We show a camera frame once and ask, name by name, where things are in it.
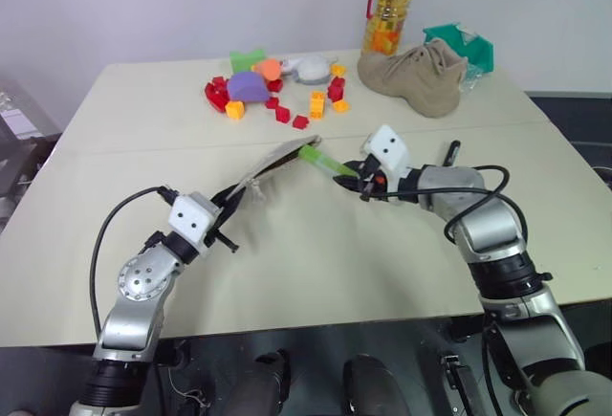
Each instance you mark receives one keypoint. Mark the purple foam half cylinder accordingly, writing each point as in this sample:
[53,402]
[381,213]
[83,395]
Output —
[247,87]

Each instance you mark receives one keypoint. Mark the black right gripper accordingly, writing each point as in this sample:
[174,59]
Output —
[375,185]

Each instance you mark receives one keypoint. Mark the tall yellow toy brick stack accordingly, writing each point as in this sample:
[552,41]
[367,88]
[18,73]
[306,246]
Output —
[317,105]

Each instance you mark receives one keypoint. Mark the green plastic box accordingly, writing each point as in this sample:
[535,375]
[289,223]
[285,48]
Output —
[466,45]

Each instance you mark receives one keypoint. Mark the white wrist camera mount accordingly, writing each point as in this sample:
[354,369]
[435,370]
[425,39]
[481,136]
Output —
[388,148]
[191,217]

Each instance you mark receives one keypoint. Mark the orange toy brick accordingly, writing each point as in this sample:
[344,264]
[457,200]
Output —
[234,110]
[341,106]
[338,70]

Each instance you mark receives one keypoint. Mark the red toy brick stack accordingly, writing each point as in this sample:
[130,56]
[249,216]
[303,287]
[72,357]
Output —
[336,88]

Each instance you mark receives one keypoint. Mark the black clamp under table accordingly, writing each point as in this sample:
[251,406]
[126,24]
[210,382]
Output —
[456,382]

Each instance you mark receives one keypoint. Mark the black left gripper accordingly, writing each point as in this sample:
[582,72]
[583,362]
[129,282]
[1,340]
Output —
[216,222]

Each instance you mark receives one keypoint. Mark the green highlighter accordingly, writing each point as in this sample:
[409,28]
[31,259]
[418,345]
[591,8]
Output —
[322,160]

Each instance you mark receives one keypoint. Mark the dark equipment rack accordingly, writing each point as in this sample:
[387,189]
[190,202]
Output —
[21,148]

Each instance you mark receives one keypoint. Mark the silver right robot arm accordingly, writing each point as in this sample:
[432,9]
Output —
[492,229]

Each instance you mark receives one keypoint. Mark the dark rounded shape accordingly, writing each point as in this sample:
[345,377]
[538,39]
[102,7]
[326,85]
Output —
[370,387]

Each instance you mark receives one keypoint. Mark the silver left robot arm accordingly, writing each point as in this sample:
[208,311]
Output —
[138,287]

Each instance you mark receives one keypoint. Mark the tan suede boot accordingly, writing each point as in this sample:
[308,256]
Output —
[416,76]

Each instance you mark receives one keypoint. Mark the orange foam cylinder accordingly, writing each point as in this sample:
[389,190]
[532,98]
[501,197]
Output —
[268,69]

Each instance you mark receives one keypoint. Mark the beige grid pouch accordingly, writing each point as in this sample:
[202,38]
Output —
[277,160]

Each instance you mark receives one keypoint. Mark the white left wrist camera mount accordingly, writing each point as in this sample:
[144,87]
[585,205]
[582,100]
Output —
[191,217]

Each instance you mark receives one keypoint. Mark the green foam block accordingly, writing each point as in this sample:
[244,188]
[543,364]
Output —
[245,58]

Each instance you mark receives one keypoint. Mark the clear plastic bag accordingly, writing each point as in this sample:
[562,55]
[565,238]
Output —
[471,79]

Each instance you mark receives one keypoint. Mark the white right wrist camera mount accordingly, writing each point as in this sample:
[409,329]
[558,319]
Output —
[388,148]

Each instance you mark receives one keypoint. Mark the red toy brick cluster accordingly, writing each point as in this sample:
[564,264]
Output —
[216,93]

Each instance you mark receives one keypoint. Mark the black marker pen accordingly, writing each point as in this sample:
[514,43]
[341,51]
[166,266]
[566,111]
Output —
[451,153]

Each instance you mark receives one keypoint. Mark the clear bottle with yellow blocks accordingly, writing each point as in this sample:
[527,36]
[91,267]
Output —
[389,9]

